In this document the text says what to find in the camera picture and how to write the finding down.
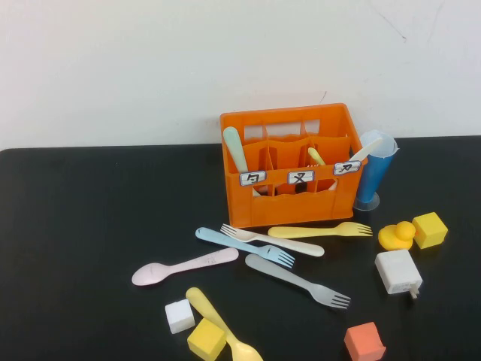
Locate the grey plastic fork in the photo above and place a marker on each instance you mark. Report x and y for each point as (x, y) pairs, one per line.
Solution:
(278, 272)

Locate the pink plastic spoon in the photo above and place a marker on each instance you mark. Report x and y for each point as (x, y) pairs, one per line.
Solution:
(150, 273)

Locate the orange plastic cutlery holder crate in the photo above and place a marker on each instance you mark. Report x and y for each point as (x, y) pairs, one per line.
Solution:
(293, 210)

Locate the paper label spoon character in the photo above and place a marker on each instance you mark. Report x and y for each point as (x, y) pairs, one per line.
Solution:
(252, 178)

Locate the mint green spoon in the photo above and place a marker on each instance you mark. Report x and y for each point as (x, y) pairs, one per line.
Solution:
(233, 144)

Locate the paper label fork character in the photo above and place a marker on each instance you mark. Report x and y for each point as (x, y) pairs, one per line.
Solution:
(300, 177)

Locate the light blue plastic fork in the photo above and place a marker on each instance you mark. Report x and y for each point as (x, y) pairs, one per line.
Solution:
(218, 237)

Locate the yellow plastic fork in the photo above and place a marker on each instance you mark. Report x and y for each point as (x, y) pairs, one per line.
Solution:
(300, 231)

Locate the small yellow utensil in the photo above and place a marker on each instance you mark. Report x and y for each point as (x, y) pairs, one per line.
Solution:
(315, 154)

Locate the cream white plastic fork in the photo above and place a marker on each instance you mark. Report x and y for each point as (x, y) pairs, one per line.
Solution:
(300, 246)

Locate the paper label knife character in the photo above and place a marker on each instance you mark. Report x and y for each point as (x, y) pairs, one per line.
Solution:
(347, 168)

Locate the yellow plastic spoon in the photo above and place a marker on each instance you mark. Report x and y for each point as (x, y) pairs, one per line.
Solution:
(204, 304)

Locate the white plastic knife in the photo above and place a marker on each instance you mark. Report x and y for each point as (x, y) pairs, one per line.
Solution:
(366, 150)

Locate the clear blue measuring cup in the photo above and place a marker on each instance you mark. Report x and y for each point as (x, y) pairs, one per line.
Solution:
(370, 180)

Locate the white foam cube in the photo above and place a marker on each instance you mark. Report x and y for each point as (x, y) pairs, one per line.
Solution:
(179, 316)

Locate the yellow foam cube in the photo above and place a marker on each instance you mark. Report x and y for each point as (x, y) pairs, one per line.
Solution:
(206, 340)
(430, 229)

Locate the yellow rubber duck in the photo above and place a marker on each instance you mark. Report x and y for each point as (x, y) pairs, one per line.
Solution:
(394, 238)

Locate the white charger plug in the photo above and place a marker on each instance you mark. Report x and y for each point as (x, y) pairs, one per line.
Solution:
(396, 272)

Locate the orange foam cube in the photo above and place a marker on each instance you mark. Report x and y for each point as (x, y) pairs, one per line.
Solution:
(362, 342)

